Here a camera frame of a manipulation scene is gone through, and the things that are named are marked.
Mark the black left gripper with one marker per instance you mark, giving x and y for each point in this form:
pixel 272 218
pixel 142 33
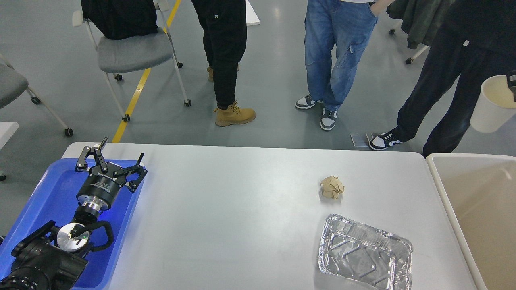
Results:
pixel 105 179

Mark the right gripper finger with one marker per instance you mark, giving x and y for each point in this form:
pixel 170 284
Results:
pixel 511 83

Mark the white paper cup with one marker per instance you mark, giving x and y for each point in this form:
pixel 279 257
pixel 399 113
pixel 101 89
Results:
pixel 495 105

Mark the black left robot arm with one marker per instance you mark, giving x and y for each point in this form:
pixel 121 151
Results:
pixel 70 233

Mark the person in dark clothes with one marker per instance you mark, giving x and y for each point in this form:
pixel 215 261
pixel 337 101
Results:
pixel 476 41

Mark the blue plastic tray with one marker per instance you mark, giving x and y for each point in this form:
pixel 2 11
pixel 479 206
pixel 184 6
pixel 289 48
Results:
pixel 54 198

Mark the chair with dark jacket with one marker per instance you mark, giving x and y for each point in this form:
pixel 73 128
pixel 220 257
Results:
pixel 420 19

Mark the white table edge left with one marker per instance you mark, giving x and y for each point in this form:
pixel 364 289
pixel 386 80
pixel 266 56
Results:
pixel 7 129

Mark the beige plastic bin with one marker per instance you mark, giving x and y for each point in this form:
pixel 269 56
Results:
pixel 478 192

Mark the grey chair at left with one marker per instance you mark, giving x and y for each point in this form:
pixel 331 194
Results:
pixel 13 85

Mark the black jacket on chair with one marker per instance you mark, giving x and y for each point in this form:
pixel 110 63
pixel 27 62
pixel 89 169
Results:
pixel 121 19

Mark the small grey floor plate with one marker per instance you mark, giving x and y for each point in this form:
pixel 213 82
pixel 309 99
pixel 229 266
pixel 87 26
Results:
pixel 359 140

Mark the person in blue jeans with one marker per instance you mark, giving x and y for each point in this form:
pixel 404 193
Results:
pixel 337 33

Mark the person in black trousers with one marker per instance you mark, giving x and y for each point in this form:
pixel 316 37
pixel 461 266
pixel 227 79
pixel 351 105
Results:
pixel 224 38

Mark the crumpled brown paper ball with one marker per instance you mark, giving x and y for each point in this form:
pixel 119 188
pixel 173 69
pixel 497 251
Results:
pixel 331 187

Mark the aluminium foil tray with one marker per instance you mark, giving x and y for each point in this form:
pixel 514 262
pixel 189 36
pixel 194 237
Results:
pixel 365 254

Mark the grey chair with white frame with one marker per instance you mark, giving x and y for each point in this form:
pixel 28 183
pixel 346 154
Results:
pixel 133 54

